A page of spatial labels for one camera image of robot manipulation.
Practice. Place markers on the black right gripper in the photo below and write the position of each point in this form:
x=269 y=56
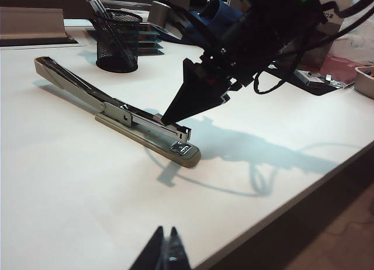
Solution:
x=248 y=48

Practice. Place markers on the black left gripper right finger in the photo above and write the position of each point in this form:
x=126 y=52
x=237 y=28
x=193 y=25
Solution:
x=178 y=252

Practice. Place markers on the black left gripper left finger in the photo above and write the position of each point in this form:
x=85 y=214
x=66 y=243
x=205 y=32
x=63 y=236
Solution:
x=152 y=252

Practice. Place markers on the beige long-reach stapler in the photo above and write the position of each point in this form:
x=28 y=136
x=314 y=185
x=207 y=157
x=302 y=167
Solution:
x=182 y=159

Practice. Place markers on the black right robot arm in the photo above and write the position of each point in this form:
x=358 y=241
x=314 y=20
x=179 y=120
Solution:
x=286 y=7

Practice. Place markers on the colourful flat game box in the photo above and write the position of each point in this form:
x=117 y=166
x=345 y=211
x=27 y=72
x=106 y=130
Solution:
x=149 y=51
x=149 y=44
x=149 y=33

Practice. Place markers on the black mesh pen holder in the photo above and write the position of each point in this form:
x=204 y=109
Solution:
x=117 y=56

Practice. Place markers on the silver packet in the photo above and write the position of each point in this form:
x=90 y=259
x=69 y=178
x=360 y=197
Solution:
x=301 y=77

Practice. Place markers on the brown cardboard box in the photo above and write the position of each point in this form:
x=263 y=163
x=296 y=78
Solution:
x=318 y=55

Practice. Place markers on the white pen with black cap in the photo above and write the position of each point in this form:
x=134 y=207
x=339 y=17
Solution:
x=100 y=5

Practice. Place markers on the pens in holder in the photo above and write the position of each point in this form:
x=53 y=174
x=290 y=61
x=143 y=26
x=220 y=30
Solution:
x=93 y=1

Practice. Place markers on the pink plastic bag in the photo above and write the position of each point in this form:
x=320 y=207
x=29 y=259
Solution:
x=342 y=67

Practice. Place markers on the white plastic bag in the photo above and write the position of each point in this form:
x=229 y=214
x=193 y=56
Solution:
x=353 y=45

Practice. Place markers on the beige tray with small items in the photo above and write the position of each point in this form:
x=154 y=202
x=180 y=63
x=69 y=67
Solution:
x=365 y=83

